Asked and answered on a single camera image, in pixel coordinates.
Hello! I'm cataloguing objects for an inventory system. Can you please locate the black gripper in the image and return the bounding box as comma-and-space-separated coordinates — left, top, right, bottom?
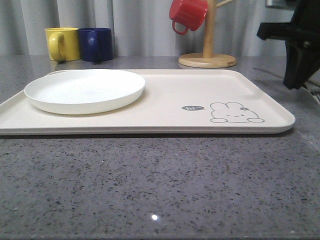
257, 0, 320, 89

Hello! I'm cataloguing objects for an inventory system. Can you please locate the silver metal fork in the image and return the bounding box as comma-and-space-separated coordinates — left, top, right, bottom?
309, 87, 320, 103

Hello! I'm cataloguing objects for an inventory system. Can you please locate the white round plate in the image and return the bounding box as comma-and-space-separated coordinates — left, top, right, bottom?
24, 69, 146, 115

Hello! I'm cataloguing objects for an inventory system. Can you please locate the silver metal chopstick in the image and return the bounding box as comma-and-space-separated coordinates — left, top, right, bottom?
253, 67, 284, 79

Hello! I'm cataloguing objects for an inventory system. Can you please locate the wooden mug tree stand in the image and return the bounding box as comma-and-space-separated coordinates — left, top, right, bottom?
178, 0, 237, 69

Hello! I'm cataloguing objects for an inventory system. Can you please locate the red ribbed mug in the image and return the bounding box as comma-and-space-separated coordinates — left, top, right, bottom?
169, 0, 209, 35

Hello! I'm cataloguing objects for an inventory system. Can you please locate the cream rabbit print tray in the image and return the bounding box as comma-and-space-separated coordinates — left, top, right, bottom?
0, 69, 296, 136

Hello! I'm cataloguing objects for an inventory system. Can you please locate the dark blue mug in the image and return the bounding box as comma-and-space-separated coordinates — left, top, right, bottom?
77, 27, 114, 62

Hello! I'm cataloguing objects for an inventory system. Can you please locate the yellow mug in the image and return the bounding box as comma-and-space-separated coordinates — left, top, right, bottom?
44, 27, 81, 62

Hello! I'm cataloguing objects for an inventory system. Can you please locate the grey curtain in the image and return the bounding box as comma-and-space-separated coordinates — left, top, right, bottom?
0, 0, 293, 57

